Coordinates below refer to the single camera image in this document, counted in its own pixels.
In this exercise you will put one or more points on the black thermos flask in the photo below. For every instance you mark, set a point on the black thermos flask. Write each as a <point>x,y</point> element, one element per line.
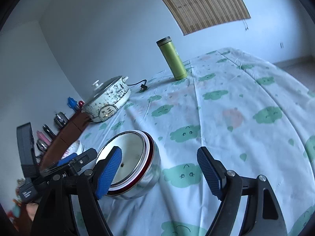
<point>49,132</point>

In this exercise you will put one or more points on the bamboo window blind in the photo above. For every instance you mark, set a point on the bamboo window blind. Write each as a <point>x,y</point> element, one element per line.
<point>196,15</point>

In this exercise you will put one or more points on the steel pot on sideboard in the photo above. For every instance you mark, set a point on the steel pot on sideboard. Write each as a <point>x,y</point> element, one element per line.
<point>60,120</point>

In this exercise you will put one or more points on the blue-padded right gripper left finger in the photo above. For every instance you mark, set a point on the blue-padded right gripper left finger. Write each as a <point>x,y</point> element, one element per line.
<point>55,215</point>

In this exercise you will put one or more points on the green thermos bottle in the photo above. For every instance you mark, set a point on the green thermos bottle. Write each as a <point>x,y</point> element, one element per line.
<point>172,57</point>

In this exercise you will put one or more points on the cloud patterned tablecloth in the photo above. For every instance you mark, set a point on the cloud patterned tablecloth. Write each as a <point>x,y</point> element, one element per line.
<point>251,115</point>

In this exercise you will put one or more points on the white rimmed enamel bowl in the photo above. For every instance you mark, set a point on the white rimmed enamel bowl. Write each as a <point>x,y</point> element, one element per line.
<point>132,146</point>

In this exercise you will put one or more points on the speckled electric cooking pot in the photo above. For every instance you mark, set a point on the speckled electric cooking pot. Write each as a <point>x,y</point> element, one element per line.
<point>107,98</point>

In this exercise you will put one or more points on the left human hand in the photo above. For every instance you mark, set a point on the left human hand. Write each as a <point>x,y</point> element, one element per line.
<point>31,209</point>

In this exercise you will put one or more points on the blue thermos jug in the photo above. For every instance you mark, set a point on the blue thermos jug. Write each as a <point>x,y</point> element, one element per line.
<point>72,104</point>

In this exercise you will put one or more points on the stainless steel bowl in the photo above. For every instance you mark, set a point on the stainless steel bowl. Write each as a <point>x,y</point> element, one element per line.
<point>140,176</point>

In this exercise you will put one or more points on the brown wooden sideboard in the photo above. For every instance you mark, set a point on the brown wooden sideboard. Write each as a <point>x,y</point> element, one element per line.
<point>66,136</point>

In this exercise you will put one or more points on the pink thermos bottle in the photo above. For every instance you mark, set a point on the pink thermos bottle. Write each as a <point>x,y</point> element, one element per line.
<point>42,137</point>

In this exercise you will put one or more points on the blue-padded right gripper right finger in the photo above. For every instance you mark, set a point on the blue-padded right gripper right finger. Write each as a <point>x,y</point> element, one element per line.
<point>263,215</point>

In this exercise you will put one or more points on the pink flower white bowl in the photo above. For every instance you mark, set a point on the pink flower white bowl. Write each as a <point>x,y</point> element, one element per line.
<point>73,151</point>

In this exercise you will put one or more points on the steel electric kettle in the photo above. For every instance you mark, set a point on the steel electric kettle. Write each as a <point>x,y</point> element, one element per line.
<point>41,145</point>

